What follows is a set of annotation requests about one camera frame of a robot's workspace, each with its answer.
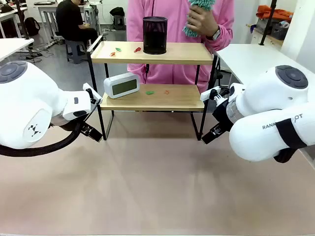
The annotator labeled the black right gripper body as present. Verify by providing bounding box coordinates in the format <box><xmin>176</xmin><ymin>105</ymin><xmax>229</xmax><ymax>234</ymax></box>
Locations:
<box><xmin>212</xmin><ymin>97</ymin><xmax>234</xmax><ymax>131</ymax></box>

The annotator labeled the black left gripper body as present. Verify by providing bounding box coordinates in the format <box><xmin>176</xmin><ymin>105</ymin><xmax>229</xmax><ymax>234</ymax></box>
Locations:
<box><xmin>73</xmin><ymin>120</ymin><xmax>90</xmax><ymax>136</ymax></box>

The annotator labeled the teal chenille duster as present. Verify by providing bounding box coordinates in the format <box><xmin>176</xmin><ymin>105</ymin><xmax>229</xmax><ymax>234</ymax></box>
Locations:
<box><xmin>182</xmin><ymin>0</ymin><xmax>215</xmax><ymax>38</ymax></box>

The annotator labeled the left forearm pink sleeve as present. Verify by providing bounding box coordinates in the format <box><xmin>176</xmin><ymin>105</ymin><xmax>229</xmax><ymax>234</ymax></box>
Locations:
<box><xmin>205</xmin><ymin>24</ymin><xmax>235</xmax><ymax>53</ymax></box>

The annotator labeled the person's left hand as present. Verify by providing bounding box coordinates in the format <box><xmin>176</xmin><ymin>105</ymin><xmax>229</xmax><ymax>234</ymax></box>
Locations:
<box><xmin>186</xmin><ymin>5</ymin><xmax>221</xmax><ymax>37</ymax></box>

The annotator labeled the white digital alarm clock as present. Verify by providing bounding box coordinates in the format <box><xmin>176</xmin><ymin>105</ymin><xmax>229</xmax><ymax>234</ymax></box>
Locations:
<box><xmin>103</xmin><ymin>72</ymin><xmax>141</xmax><ymax>99</ymax></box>

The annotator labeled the white side table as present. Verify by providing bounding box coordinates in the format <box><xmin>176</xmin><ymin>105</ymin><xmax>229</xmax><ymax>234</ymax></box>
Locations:
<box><xmin>0</xmin><ymin>38</ymin><xmax>34</xmax><ymax>62</ymax></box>
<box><xmin>216</xmin><ymin>43</ymin><xmax>302</xmax><ymax>86</ymax></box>

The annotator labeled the grey plastic stool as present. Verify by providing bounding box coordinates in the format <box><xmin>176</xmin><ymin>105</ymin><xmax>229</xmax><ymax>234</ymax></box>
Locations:
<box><xmin>64</xmin><ymin>39</ymin><xmax>89</xmax><ymax>64</ymax></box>

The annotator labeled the silver wristwatch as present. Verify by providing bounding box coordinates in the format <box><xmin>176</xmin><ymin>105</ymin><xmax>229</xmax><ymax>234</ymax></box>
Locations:
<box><xmin>211</xmin><ymin>26</ymin><xmax>222</xmax><ymax>41</ymax></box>

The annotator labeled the grey storage crate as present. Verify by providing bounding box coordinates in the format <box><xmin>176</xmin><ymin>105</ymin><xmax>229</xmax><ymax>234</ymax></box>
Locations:
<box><xmin>255</xmin><ymin>18</ymin><xmax>290</xmax><ymax>40</ymax></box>

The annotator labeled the black stand pole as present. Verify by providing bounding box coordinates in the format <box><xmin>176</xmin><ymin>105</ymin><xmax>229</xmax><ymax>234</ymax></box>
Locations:
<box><xmin>258</xmin><ymin>0</ymin><xmax>278</xmax><ymax>46</ymax></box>

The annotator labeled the black mesh pen holder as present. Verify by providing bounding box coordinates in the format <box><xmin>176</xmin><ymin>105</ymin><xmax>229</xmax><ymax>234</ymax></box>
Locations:
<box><xmin>142</xmin><ymin>16</ymin><xmax>168</xmax><ymax>56</ymax></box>

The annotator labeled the seated person in black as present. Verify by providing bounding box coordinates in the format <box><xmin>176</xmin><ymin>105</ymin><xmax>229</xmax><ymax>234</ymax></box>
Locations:
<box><xmin>56</xmin><ymin>0</ymin><xmax>99</xmax><ymax>43</ymax></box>

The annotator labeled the black backpack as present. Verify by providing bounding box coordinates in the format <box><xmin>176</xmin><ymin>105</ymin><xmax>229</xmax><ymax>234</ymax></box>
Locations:
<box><xmin>24</xmin><ymin>17</ymin><xmax>41</xmax><ymax>37</ymax></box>

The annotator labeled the orange cloth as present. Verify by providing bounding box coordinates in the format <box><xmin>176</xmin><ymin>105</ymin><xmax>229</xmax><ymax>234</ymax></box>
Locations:
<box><xmin>255</xmin><ymin>4</ymin><xmax>294</xmax><ymax>22</ymax></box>

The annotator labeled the person in pink hoodie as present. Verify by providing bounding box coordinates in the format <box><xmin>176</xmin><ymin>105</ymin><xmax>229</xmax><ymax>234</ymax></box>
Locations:
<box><xmin>126</xmin><ymin>0</ymin><xmax>235</xmax><ymax>93</ymax></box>

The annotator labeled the black bag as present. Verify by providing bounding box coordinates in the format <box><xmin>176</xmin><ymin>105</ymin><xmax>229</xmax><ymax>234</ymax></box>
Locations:
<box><xmin>109</xmin><ymin>6</ymin><xmax>126</xmax><ymax>18</ymax></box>

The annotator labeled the white background desk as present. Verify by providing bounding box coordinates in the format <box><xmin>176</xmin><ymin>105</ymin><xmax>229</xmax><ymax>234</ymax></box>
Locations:
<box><xmin>33</xmin><ymin>0</ymin><xmax>61</xmax><ymax>47</ymax></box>

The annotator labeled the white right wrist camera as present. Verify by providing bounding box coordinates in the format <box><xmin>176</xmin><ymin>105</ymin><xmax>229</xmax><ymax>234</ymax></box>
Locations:
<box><xmin>200</xmin><ymin>86</ymin><xmax>231</xmax><ymax>106</ymax></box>

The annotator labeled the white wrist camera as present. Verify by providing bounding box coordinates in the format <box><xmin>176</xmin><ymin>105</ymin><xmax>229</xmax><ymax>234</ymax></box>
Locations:
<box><xmin>200</xmin><ymin>86</ymin><xmax>231</xmax><ymax>106</ymax></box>
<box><xmin>82</xmin><ymin>83</ymin><xmax>103</xmax><ymax>106</ymax></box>

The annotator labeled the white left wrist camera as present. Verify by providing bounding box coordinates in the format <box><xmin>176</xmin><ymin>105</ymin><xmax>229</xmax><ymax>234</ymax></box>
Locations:
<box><xmin>82</xmin><ymin>83</ymin><xmax>103</xmax><ymax>106</ymax></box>

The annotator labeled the black braided cable sleeve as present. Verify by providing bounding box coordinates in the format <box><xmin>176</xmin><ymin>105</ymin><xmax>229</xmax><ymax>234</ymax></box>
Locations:
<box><xmin>0</xmin><ymin>119</ymin><xmax>83</xmax><ymax>157</ymax></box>

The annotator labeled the black strap on arm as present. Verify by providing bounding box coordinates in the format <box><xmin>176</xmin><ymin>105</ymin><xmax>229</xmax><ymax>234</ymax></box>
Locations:
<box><xmin>273</xmin><ymin>118</ymin><xmax>308</xmax><ymax>163</ymax></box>

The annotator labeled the wooden two-tier shelf black frame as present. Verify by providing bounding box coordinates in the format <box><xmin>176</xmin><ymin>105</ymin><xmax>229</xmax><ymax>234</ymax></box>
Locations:
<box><xmin>86</xmin><ymin>35</ymin><xmax>223</xmax><ymax>141</ymax></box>

